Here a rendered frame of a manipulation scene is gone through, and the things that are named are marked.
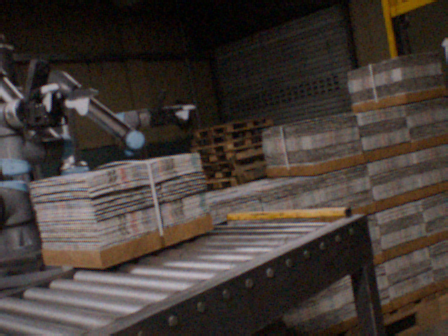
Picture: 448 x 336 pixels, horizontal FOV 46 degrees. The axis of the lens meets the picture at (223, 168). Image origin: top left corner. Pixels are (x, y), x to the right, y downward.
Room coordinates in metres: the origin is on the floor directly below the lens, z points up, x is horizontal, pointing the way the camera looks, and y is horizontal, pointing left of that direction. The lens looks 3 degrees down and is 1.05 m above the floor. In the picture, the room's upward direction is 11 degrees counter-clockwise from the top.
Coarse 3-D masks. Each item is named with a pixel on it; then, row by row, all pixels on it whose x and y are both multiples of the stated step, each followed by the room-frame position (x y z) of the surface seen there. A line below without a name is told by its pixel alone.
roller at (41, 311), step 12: (0, 300) 1.14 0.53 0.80; (12, 300) 1.11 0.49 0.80; (24, 300) 1.09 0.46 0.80; (12, 312) 1.08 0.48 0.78; (24, 312) 1.04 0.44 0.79; (36, 312) 1.01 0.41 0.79; (48, 312) 0.98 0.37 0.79; (60, 312) 0.96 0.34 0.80; (72, 312) 0.94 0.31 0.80; (84, 312) 0.92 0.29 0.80; (96, 312) 0.91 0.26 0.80; (60, 324) 0.94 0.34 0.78; (72, 324) 0.91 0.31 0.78; (84, 324) 0.89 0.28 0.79; (96, 324) 0.86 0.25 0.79
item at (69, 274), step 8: (216, 224) 1.66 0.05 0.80; (224, 224) 1.68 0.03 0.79; (64, 272) 1.31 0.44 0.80; (72, 272) 1.29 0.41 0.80; (40, 280) 1.27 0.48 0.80; (48, 280) 1.25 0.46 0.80; (16, 288) 1.23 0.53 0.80; (24, 288) 1.21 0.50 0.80; (48, 288) 1.24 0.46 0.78; (0, 296) 1.17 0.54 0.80; (8, 296) 1.17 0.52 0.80; (16, 296) 1.18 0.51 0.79
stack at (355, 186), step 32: (384, 160) 2.44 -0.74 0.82; (224, 192) 2.29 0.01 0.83; (256, 192) 2.10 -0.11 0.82; (288, 192) 2.18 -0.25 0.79; (320, 192) 2.25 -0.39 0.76; (352, 192) 2.33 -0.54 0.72; (384, 192) 2.41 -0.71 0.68; (256, 224) 2.09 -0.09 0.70; (384, 224) 2.40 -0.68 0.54; (416, 224) 2.49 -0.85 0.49; (384, 256) 2.38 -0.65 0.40; (416, 256) 2.47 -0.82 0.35; (384, 288) 2.36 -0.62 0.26; (416, 288) 2.46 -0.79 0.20; (288, 320) 2.13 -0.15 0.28; (320, 320) 2.20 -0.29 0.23; (384, 320) 2.35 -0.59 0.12; (416, 320) 2.45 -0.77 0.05
